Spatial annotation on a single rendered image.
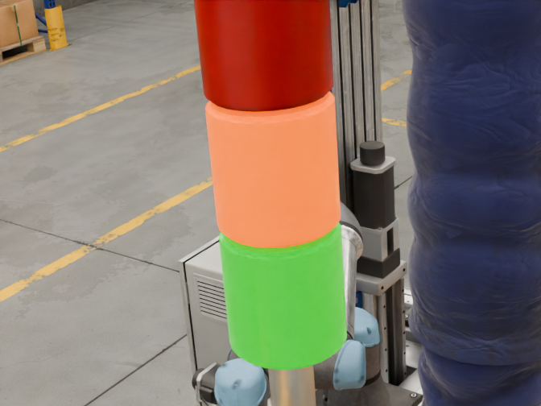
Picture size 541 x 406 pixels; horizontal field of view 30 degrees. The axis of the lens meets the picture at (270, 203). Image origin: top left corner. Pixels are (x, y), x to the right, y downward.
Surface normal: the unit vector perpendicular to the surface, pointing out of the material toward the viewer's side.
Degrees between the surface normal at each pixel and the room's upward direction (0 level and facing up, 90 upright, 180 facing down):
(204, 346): 90
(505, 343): 64
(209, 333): 90
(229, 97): 90
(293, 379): 90
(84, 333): 0
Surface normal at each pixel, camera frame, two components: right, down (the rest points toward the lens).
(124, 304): -0.07, -0.91
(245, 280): -0.55, 0.37
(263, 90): -0.07, 0.40
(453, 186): -0.58, 0.07
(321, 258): 0.66, 0.26
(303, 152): 0.44, 0.33
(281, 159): 0.19, 0.38
